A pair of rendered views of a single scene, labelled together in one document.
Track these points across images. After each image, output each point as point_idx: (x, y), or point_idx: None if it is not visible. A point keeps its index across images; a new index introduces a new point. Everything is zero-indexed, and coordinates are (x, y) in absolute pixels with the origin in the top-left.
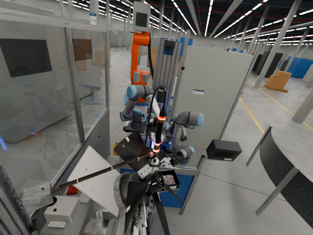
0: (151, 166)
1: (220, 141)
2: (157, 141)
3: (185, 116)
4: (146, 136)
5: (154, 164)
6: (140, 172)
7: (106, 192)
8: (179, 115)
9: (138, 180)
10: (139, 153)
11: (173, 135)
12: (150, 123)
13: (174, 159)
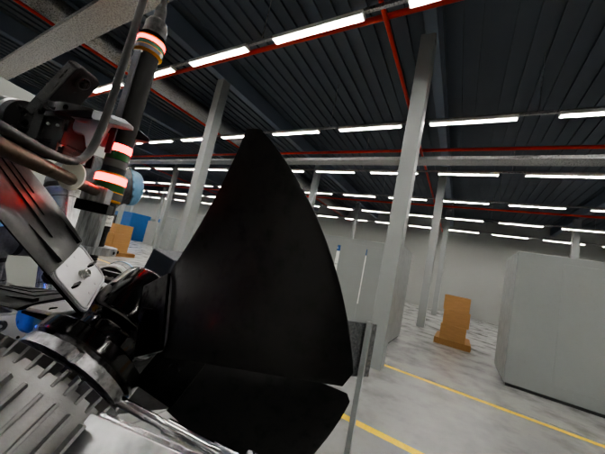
0: (51, 301)
1: (169, 251)
2: (131, 132)
3: (94, 162)
4: (121, 73)
5: (111, 249)
6: (67, 279)
7: None
8: None
9: (60, 328)
10: (32, 182)
11: None
12: (13, 101)
13: (112, 279)
